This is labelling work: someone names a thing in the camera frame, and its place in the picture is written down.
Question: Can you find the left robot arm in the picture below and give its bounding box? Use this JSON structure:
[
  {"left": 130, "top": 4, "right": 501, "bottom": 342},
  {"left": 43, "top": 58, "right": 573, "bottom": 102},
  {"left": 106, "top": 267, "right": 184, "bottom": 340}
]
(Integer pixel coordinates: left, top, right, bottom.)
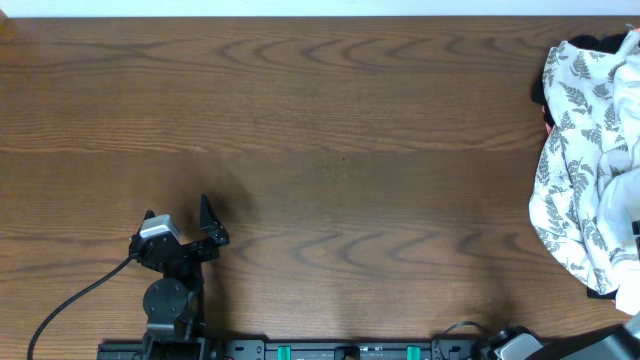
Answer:
[{"left": 129, "top": 194, "right": 230, "bottom": 342}]

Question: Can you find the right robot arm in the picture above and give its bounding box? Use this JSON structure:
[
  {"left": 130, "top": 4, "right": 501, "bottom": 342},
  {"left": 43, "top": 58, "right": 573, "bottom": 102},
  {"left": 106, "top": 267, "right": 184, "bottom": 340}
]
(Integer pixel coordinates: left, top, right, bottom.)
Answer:
[{"left": 473, "top": 314, "right": 639, "bottom": 360}]

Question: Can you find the fern print cloth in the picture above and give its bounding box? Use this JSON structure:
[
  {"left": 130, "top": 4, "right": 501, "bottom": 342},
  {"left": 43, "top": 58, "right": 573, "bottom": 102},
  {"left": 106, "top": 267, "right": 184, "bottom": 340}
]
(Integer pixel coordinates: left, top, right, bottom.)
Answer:
[{"left": 529, "top": 30, "right": 639, "bottom": 315}]

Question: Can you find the black garment under pile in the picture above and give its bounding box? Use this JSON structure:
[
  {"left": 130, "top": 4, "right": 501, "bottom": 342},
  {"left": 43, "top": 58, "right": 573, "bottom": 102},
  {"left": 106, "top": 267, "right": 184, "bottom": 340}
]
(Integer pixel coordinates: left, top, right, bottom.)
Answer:
[{"left": 531, "top": 33, "right": 626, "bottom": 133}]

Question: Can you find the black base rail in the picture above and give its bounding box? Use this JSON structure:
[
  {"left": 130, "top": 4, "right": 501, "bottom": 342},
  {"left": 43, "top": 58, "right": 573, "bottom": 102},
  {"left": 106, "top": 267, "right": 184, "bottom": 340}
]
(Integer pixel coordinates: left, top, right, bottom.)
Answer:
[{"left": 96, "top": 339, "right": 480, "bottom": 360}]

